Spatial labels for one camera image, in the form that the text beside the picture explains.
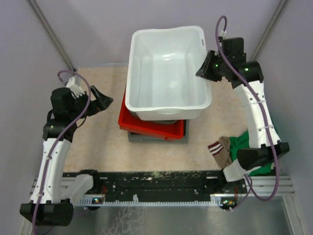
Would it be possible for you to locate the brown striped sock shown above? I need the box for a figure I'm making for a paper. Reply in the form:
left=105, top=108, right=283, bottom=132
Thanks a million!
left=208, top=137, right=232, bottom=168

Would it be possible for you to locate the green cloth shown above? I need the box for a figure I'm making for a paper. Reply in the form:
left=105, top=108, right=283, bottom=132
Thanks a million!
left=229, top=131, right=272, bottom=176

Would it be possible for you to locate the large white plastic container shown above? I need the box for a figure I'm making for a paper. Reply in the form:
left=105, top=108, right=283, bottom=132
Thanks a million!
left=125, top=25, right=212, bottom=121

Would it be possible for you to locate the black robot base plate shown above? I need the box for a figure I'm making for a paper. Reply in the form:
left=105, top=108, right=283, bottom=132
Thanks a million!
left=78, top=170, right=247, bottom=210

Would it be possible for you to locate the grey slotted cable duct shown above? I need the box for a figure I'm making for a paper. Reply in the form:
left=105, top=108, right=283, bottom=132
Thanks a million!
left=77, top=194, right=222, bottom=206

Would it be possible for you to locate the aluminium rail frame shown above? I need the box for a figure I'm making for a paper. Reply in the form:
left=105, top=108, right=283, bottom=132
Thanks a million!
left=30, top=175, right=294, bottom=196

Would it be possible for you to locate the grey plastic crate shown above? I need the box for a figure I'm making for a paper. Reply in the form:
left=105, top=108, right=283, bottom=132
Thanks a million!
left=128, top=120, right=189, bottom=144

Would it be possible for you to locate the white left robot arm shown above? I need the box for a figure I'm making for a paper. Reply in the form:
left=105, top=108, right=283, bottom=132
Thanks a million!
left=20, top=78, right=113, bottom=226

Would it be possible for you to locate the red plastic crate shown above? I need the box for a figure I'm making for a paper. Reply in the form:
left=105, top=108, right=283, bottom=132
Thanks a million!
left=118, top=92, right=185, bottom=141

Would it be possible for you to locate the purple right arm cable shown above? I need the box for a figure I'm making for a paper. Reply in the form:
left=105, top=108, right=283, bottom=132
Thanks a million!
left=215, top=16, right=280, bottom=212

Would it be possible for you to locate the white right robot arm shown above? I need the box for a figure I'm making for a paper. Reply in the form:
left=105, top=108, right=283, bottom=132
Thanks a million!
left=196, top=36, right=290, bottom=194

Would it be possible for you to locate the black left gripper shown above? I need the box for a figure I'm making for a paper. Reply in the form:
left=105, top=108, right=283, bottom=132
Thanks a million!
left=68, top=85, right=113, bottom=121

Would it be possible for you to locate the grey-green plastic tub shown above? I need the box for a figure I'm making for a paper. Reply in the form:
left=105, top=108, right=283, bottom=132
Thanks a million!
left=130, top=112, right=177, bottom=125

